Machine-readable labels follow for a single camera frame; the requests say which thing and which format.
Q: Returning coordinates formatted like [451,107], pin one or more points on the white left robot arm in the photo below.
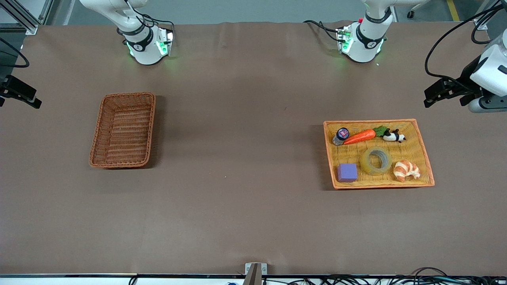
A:
[364,43]

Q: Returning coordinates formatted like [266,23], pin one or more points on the metal base connector box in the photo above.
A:
[165,41]
[344,39]

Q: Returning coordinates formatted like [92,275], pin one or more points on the purple foam cube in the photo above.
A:
[347,173]

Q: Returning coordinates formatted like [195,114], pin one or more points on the aluminium frame profile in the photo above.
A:
[485,18]
[23,18]

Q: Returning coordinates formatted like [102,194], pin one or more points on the brown wicker basket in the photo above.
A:
[122,130]

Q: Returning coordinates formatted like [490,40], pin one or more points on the office chair caster leg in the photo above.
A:
[414,10]

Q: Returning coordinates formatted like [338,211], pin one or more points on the toy croissant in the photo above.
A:
[405,170]

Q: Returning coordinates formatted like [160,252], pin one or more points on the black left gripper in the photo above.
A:
[466,78]

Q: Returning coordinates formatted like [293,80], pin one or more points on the yellow packing tape roll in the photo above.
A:
[366,166]

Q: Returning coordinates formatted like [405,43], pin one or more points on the small jar purple lid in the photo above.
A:
[340,135]

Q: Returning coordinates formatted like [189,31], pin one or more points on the metal table edge bracket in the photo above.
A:
[255,271]

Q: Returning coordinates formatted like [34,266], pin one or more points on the black white panda toy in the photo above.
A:
[393,136]

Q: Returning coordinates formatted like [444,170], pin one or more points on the orange toy carrot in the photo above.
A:
[360,137]

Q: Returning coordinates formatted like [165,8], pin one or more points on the orange wicker tray basket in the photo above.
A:
[412,150]

